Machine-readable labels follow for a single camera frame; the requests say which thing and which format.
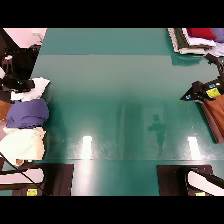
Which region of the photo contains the beige folded garment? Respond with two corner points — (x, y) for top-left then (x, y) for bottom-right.
(167, 27), (208, 56)

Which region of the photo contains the purple garment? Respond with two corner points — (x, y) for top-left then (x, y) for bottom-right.
(5, 98), (50, 130)

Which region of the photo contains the dark green garment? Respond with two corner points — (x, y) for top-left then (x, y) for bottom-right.
(174, 27), (192, 51)

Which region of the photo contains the lilac garment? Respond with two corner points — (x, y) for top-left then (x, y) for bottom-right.
(211, 27), (224, 44)

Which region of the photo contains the black cable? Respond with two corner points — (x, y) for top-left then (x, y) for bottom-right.
(0, 152), (49, 197)

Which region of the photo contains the white folded garment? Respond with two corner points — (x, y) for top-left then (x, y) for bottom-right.
(181, 27), (218, 48)

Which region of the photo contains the brown garment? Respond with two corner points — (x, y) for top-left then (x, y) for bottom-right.
(199, 95), (224, 145)

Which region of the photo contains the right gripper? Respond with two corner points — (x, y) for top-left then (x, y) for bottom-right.
(190, 80), (210, 102)

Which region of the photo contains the cream garment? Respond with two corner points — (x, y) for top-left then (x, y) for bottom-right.
(0, 126), (47, 167)

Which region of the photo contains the red garment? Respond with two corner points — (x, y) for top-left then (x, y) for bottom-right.
(186, 27), (218, 41)

